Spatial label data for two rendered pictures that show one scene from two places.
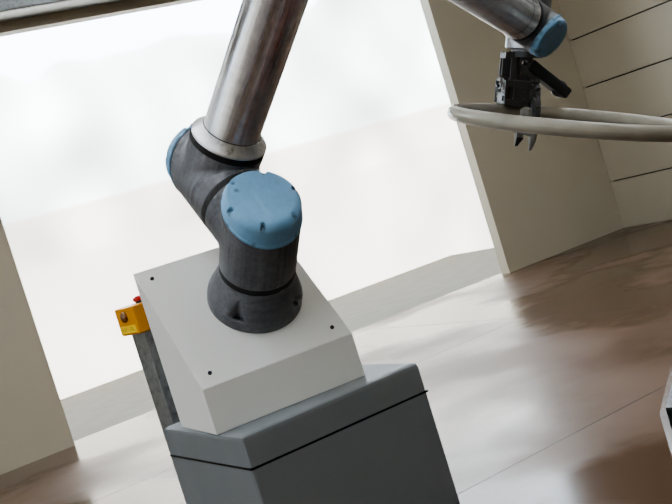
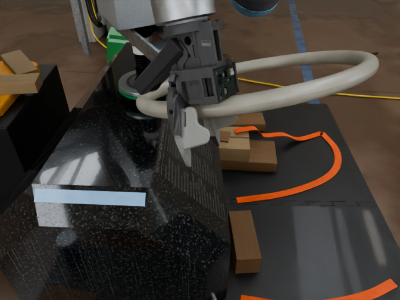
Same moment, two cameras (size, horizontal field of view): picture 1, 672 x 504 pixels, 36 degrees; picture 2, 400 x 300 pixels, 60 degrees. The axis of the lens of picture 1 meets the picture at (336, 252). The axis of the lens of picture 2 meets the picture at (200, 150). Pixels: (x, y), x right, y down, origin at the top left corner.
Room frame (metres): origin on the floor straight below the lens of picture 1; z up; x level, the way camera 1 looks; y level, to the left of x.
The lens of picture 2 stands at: (2.66, -0.19, 1.56)
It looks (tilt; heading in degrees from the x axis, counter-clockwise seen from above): 39 degrees down; 218
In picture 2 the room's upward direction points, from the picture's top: straight up
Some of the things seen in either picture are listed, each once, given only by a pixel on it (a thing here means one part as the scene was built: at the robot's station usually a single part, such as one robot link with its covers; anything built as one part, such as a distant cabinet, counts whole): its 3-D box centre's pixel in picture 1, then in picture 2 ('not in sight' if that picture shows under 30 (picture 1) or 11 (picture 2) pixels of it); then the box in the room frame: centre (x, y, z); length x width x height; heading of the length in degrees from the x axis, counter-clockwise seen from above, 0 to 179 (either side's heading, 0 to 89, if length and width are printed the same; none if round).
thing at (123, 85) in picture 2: not in sight; (145, 81); (1.81, -1.13, 0.90); 0.21 x 0.21 x 0.01
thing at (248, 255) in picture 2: not in sight; (243, 240); (1.66, -0.69, 0.07); 0.30 x 0.12 x 0.12; 42
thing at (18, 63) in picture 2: not in sight; (19, 62); (1.94, -1.91, 0.80); 0.20 x 0.10 x 0.05; 81
